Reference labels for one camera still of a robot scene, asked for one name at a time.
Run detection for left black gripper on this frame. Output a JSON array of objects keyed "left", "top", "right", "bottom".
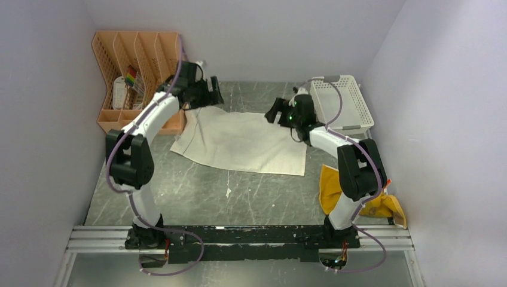
[{"left": 188, "top": 77, "right": 224, "bottom": 110}]

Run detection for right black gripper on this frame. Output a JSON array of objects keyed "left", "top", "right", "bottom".
[{"left": 265, "top": 97, "right": 301, "bottom": 129}]

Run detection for cream white towel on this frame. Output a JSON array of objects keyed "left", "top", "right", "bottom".
[{"left": 170, "top": 106, "right": 307, "bottom": 176}]

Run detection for yellow brown towel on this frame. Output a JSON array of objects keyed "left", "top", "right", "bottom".
[{"left": 319, "top": 164, "right": 408, "bottom": 229}]

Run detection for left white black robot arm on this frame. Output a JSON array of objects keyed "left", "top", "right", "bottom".
[{"left": 105, "top": 61, "right": 224, "bottom": 249}]

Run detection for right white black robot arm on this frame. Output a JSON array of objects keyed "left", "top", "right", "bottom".
[{"left": 264, "top": 94, "right": 387, "bottom": 248}]

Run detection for orange plastic file organizer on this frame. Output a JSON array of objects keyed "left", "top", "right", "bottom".
[{"left": 92, "top": 30, "right": 182, "bottom": 132}]

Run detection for white plastic basket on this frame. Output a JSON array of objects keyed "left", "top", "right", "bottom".
[{"left": 310, "top": 75, "right": 374, "bottom": 136}]

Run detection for rainbow coloured item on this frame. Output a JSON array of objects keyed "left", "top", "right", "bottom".
[{"left": 124, "top": 65, "right": 137, "bottom": 87}]

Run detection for white remote control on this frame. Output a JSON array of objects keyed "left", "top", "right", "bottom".
[{"left": 112, "top": 77, "right": 128, "bottom": 109}]

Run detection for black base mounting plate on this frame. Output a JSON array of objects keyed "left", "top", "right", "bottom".
[{"left": 124, "top": 225, "right": 360, "bottom": 264}]

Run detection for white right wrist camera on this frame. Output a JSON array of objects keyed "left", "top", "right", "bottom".
[{"left": 293, "top": 87, "right": 309, "bottom": 97}]

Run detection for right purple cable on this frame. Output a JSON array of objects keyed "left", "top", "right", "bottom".
[{"left": 295, "top": 79, "right": 388, "bottom": 275}]

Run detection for purple cable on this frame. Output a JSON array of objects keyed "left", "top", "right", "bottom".
[
  {"left": 295, "top": 79, "right": 388, "bottom": 275},
  {"left": 105, "top": 35, "right": 206, "bottom": 277}
]

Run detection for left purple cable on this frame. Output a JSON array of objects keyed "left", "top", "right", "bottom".
[{"left": 105, "top": 35, "right": 206, "bottom": 277}]

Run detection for aluminium frame rail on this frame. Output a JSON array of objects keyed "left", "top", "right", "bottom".
[{"left": 55, "top": 225, "right": 424, "bottom": 286}]

